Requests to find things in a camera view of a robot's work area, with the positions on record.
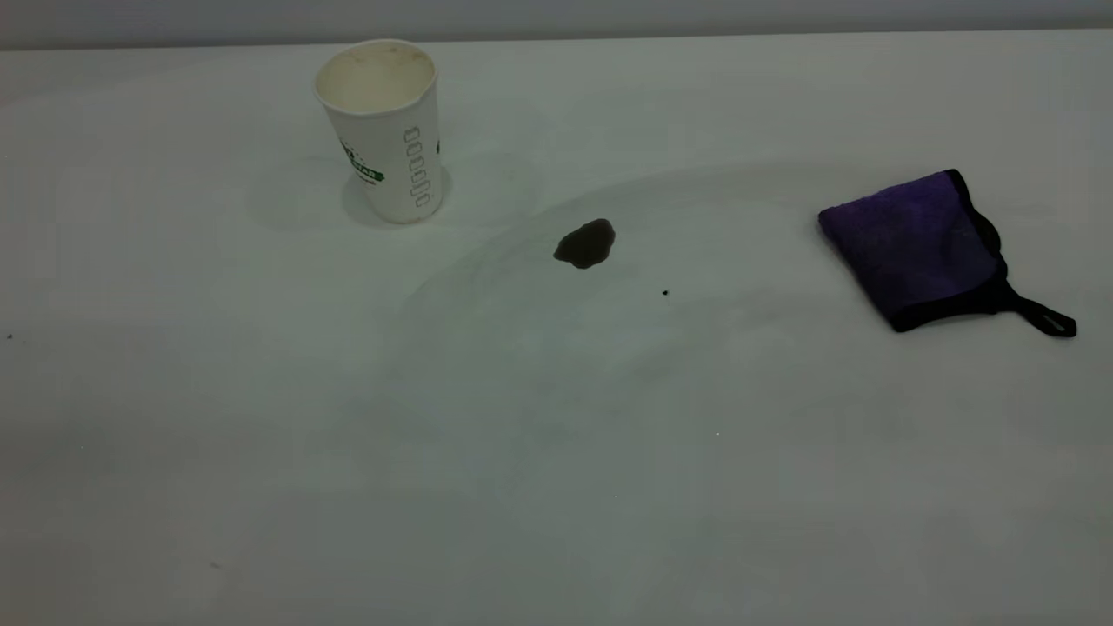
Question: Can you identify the purple cloth with black trim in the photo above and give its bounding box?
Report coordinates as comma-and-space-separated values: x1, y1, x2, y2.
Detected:
817, 168, 1079, 339

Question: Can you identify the dark brown liquid spill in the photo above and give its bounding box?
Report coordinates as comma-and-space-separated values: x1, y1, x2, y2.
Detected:
553, 218, 617, 270

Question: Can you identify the white paper coffee cup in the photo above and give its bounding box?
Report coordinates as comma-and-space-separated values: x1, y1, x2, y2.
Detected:
314, 38, 446, 225

